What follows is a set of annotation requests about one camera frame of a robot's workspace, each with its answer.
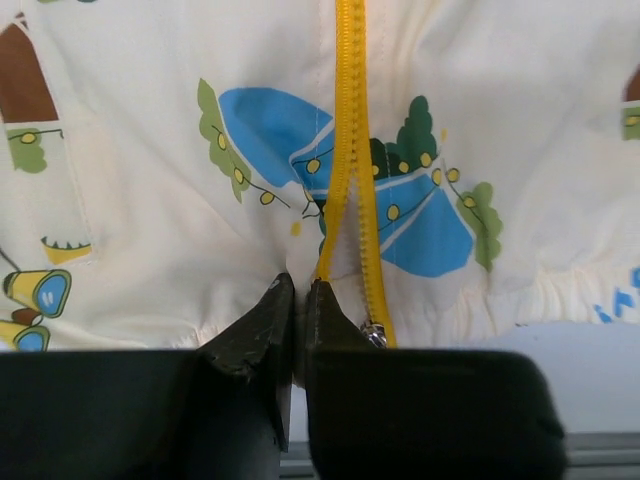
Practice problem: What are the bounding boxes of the cream printed kids jacket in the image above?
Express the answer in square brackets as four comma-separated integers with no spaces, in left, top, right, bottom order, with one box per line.
[1,1,639,352]

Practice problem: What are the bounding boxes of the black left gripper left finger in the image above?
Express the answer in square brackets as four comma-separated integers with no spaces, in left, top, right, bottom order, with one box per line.
[1,273,294,479]

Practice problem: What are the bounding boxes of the silver zipper slider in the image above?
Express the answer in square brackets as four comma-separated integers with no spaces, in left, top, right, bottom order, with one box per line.
[360,322,388,348]

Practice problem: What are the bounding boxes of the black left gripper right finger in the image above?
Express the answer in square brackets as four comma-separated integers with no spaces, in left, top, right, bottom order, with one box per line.
[305,281,568,479]

